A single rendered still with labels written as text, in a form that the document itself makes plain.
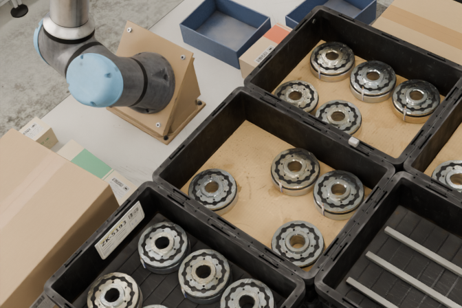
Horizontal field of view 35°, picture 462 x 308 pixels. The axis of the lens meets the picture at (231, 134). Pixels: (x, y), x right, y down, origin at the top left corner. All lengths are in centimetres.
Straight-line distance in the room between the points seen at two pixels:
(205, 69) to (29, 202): 65
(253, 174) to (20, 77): 175
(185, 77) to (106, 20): 153
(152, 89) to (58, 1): 29
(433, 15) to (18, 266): 110
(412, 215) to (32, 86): 195
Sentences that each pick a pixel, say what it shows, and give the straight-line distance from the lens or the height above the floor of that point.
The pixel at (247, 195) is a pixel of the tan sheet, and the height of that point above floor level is 83.
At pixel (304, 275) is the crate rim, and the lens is 133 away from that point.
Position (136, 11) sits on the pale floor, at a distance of 324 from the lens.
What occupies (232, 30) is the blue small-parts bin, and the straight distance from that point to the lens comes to 204.
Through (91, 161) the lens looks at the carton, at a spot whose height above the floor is 76.
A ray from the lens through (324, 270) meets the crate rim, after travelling 133.
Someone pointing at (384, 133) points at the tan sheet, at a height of 83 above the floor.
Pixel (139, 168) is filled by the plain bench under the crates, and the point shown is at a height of 70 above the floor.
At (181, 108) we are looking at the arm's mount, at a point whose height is 76.
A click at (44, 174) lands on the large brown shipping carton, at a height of 90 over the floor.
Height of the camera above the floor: 212
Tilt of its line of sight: 52 degrees down
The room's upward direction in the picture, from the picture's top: 12 degrees counter-clockwise
